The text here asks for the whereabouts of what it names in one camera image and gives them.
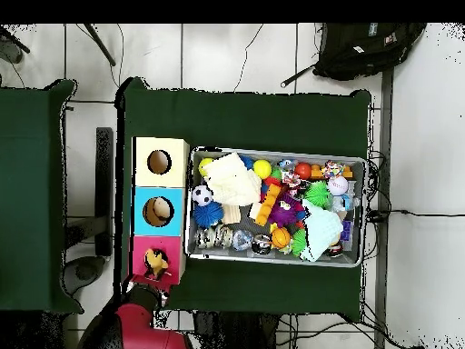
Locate cream waffle cloth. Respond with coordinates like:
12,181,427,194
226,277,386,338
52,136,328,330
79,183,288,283
202,151,262,207

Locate mint green waffle cloth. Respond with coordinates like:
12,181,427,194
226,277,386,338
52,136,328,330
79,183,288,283
300,198,344,262

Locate brown plush dog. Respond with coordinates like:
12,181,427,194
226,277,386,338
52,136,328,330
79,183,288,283
143,247,171,280

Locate silver mesh bin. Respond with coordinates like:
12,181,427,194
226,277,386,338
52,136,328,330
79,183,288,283
184,145,368,268

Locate wooden box three holes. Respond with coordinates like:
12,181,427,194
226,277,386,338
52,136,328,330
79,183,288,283
128,135,191,285

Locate black white soccer ball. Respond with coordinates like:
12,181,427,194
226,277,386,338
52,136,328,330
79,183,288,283
191,184,214,207

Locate blue spiky ball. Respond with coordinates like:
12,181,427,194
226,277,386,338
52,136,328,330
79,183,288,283
192,200,225,229

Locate orange toy building block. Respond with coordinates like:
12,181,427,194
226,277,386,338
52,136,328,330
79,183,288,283
253,183,282,227

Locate yellow seamed ball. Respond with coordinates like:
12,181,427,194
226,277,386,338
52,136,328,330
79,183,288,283
252,158,273,181

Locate purple spiky monster toy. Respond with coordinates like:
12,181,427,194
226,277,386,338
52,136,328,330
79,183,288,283
267,193,306,228

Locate orange toy basketball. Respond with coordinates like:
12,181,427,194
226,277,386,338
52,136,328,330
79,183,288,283
270,226,292,250

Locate dark green table cloth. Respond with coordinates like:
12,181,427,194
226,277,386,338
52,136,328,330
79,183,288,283
0,79,83,314
114,77,371,323

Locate white baseball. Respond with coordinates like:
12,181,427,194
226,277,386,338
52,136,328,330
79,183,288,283
327,175,350,196

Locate black upright panel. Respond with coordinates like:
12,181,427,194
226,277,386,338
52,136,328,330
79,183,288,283
94,126,114,257

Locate grey oval base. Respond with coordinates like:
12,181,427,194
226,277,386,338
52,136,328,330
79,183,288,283
63,254,107,295

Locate black backpack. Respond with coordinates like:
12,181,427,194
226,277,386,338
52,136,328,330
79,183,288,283
312,23,428,82

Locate black tripod leg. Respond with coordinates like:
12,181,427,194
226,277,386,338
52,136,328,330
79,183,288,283
0,25,31,54
83,23,116,67

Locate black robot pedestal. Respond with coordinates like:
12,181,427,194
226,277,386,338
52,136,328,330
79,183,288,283
192,310,281,349

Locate grey metal rail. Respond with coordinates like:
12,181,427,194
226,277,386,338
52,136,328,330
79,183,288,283
373,66,395,349

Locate black floor cable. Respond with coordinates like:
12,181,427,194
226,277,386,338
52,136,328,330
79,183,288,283
366,208,465,219

